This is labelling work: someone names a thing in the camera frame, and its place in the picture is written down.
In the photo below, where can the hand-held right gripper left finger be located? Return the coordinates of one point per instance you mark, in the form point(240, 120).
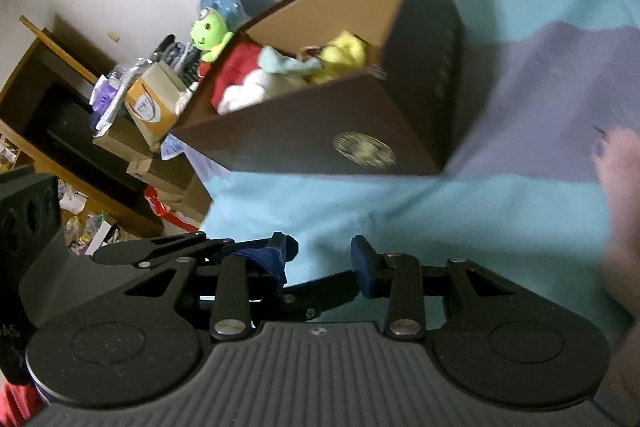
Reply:
point(280, 257)

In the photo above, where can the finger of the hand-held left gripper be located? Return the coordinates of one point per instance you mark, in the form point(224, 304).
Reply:
point(160, 249)
point(325, 292)

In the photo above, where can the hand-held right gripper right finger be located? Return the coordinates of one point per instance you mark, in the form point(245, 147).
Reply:
point(365, 267)

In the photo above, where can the brown cardboard box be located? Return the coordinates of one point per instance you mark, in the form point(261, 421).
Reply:
point(300, 132)

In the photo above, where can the yellow plush towel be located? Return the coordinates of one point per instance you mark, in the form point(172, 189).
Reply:
point(345, 54)

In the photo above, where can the red white plastic bag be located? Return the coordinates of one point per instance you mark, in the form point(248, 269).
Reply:
point(160, 207)

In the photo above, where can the pile of small packets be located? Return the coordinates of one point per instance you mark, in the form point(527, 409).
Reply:
point(85, 227)

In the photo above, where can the person's red clothing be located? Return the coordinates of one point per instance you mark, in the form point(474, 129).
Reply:
point(15, 404)

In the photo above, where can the small labelled cardboard box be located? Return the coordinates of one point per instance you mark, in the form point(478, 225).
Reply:
point(150, 102)

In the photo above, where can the clear purple plastic bags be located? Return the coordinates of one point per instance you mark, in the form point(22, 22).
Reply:
point(107, 97)

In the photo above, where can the white plush toy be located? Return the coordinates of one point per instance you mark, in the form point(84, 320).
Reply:
point(250, 92)

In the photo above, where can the light blue cloth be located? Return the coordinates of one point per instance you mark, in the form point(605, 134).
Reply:
point(280, 64)

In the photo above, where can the red cloth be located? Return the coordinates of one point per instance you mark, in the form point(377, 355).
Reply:
point(235, 67)

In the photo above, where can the dark striped cloth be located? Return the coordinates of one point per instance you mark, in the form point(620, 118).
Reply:
point(175, 52)

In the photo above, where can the wooden shelf cabinet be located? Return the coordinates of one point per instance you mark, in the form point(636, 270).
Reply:
point(30, 72)

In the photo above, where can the green monster plush toy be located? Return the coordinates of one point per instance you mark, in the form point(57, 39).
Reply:
point(210, 32)

